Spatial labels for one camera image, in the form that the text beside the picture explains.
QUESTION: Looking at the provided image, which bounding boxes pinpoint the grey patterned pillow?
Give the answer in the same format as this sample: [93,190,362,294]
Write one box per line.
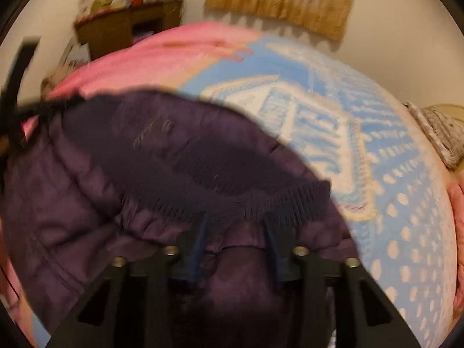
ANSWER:
[404,101,464,169]

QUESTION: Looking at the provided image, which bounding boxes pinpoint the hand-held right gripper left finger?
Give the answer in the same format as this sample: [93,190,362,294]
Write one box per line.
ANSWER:
[47,212,210,348]

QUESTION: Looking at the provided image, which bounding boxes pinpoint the beige patterned curtain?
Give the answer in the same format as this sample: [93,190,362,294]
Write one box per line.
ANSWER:
[205,0,363,42]

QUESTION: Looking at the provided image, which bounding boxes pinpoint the pink cloth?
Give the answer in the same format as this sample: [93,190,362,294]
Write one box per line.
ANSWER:
[446,181,464,312]

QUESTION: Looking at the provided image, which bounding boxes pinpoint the yellow bed headboard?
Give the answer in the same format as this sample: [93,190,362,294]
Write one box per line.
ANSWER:
[424,103,464,124]

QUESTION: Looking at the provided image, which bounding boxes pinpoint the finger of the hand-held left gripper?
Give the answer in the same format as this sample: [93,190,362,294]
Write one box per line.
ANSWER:
[20,96,85,119]

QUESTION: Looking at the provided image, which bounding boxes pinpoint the blue dotted blanket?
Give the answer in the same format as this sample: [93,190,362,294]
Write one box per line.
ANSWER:
[177,34,462,348]

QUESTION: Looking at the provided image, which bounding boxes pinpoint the purple hooded jacket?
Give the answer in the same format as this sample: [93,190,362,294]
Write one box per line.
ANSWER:
[0,87,359,348]

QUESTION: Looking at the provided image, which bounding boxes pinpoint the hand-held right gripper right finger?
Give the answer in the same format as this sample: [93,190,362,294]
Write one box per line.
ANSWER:
[262,217,421,348]

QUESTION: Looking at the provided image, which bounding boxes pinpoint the brown wooden desk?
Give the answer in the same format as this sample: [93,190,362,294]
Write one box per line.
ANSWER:
[74,0,184,60]

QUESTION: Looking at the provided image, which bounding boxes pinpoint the pink blanket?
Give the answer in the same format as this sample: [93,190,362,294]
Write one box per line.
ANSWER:
[22,22,262,142]

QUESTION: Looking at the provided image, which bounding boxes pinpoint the beige cloth bag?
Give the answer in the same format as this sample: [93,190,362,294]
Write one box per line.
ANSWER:
[40,41,85,97]

